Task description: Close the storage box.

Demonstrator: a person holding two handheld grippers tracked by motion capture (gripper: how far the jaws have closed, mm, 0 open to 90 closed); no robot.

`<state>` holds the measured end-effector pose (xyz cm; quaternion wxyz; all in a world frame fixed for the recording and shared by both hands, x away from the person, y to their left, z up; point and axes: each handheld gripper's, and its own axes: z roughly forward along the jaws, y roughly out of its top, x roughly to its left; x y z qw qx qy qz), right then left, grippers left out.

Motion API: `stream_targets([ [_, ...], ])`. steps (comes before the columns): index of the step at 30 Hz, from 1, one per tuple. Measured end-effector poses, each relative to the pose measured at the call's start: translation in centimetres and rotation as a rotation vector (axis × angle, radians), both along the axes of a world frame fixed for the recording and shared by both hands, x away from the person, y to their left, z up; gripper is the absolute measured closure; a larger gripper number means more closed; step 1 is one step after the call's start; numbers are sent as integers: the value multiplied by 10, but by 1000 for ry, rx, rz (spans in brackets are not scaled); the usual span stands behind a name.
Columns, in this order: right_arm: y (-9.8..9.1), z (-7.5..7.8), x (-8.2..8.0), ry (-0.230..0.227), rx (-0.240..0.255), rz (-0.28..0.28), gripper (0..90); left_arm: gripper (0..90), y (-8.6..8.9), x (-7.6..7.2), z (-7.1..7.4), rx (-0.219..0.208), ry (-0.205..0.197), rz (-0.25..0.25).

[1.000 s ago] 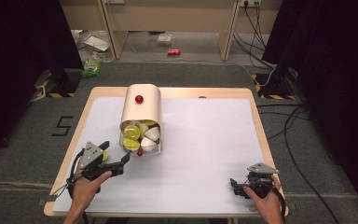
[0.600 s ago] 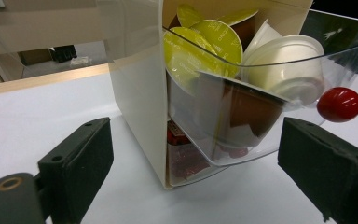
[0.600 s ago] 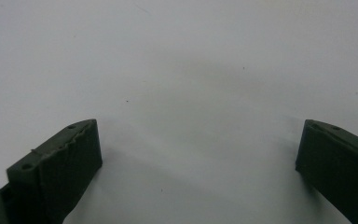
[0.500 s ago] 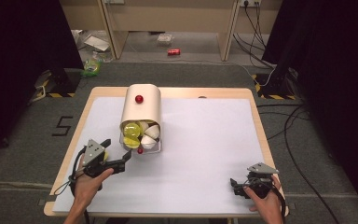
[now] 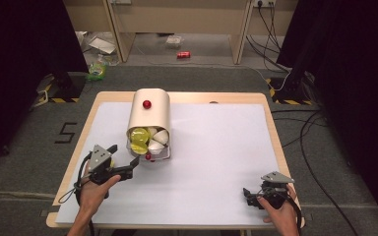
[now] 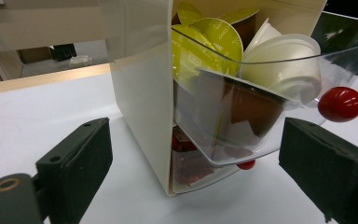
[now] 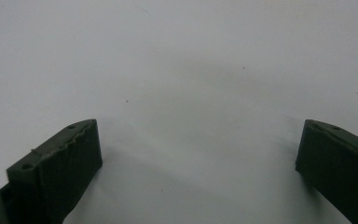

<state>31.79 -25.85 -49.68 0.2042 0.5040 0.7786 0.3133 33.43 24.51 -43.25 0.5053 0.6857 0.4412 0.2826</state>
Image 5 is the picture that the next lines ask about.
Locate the yellow jelly cup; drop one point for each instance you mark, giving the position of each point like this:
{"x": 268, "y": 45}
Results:
{"x": 139, "y": 136}
{"x": 138, "y": 148}

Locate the red drink can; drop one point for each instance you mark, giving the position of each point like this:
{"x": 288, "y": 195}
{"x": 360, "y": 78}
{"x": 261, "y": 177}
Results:
{"x": 183, "y": 54}

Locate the white wall socket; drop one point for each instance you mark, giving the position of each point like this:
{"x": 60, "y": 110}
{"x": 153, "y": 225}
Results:
{"x": 264, "y": 3}

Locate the white pointed packet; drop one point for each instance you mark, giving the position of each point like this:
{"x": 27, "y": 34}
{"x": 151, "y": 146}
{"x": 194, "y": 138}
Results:
{"x": 161, "y": 137}
{"x": 156, "y": 147}

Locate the white flat carton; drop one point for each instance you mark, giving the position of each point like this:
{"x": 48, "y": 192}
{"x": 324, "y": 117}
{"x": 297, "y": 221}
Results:
{"x": 102, "y": 45}

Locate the person's right hand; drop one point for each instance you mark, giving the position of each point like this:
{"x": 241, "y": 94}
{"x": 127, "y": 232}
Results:
{"x": 283, "y": 216}

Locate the beige wooden desk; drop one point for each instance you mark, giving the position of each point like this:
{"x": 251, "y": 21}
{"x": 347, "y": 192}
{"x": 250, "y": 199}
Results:
{"x": 183, "y": 16}

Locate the black curtain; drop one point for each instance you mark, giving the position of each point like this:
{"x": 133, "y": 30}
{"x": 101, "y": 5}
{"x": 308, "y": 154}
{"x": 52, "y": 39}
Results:
{"x": 19, "y": 65}
{"x": 357, "y": 82}

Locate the person's left hand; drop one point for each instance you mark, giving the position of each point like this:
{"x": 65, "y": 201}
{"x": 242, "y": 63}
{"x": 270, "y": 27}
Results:
{"x": 92, "y": 196}

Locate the cream container with red knobs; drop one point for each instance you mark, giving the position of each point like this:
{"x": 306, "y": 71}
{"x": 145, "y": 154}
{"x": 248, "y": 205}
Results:
{"x": 151, "y": 114}

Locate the white paper sheet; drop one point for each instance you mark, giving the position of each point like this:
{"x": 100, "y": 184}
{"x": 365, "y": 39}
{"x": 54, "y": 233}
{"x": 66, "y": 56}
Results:
{"x": 210, "y": 164}

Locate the black stand base hazard tape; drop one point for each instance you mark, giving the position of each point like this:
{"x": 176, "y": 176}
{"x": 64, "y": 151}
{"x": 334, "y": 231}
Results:
{"x": 65, "y": 88}
{"x": 290, "y": 93}

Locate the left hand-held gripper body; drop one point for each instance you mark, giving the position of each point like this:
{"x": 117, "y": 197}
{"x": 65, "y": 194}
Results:
{"x": 99, "y": 160}

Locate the green plastic bag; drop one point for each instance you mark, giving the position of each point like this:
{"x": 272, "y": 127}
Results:
{"x": 96, "y": 71}

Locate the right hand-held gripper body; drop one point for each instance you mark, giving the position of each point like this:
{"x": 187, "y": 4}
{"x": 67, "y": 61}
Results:
{"x": 275, "y": 187}

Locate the clear plastic box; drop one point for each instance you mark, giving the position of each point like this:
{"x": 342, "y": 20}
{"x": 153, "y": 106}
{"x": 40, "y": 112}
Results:
{"x": 174, "y": 41}

